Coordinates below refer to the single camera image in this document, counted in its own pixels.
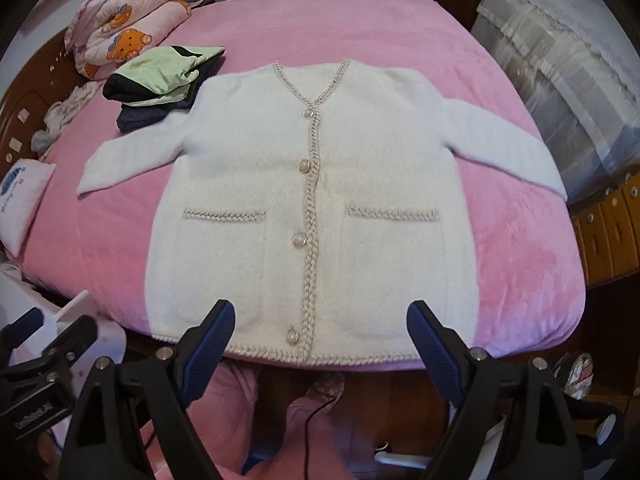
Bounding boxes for white fluffy cardigan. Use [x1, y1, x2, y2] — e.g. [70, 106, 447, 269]
[77, 60, 565, 366]

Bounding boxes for white office chair base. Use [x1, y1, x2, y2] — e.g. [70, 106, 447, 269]
[373, 418, 506, 479]

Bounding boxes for pink trousers of operator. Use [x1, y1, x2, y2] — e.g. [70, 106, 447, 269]
[139, 361, 402, 480]

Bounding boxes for pink plush bed blanket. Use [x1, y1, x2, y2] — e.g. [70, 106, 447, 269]
[15, 0, 586, 356]

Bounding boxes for small white printed pillow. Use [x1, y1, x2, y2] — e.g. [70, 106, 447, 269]
[0, 158, 56, 257]

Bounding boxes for wooden drawer cabinet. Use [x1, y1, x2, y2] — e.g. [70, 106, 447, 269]
[570, 168, 639, 287]

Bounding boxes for crumpled grey cloth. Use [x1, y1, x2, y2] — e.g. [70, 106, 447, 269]
[30, 81, 101, 156]

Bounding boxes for dark navy folded garment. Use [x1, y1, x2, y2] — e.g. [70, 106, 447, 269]
[116, 54, 224, 133]

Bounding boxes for dark wooden headboard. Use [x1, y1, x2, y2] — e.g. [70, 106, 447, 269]
[0, 30, 88, 177]

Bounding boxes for green and black folded garment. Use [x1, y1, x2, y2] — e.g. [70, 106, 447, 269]
[102, 46, 224, 106]

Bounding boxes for pink bear print quilt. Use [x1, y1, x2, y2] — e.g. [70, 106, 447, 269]
[64, 0, 192, 80]

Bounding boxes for lace covered storage stack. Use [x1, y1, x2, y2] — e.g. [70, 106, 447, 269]
[472, 0, 639, 203]

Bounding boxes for black cable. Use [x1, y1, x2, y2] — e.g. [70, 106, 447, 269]
[301, 393, 339, 480]

